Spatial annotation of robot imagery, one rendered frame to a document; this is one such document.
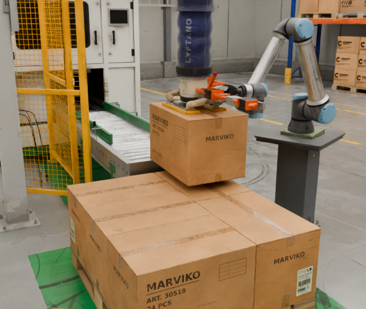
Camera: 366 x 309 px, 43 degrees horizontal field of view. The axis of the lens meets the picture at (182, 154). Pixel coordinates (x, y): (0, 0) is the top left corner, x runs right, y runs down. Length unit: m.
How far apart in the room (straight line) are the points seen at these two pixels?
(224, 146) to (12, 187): 1.76
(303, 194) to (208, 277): 1.51
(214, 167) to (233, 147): 0.17
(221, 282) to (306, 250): 0.50
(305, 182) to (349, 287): 0.81
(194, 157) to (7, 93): 1.56
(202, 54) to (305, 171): 1.17
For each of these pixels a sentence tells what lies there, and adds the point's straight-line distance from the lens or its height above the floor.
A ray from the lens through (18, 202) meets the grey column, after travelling 3.81.
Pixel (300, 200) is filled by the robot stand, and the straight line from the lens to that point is 3.49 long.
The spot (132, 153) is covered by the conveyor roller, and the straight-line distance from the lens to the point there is 3.61.
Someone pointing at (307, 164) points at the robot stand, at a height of 0.57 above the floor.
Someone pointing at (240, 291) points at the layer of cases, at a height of 0.32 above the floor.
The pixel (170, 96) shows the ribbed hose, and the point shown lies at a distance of 3.03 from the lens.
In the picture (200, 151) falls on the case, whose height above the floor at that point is 0.81.
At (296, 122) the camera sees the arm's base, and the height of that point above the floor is 0.85.
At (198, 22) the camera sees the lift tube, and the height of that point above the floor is 1.54.
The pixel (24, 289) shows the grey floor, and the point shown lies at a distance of 3.02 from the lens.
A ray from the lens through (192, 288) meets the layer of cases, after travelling 2.12.
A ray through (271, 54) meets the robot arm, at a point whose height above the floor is 1.34.
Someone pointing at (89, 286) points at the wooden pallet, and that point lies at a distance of 2.91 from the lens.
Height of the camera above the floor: 1.54
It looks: 16 degrees down
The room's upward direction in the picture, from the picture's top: straight up
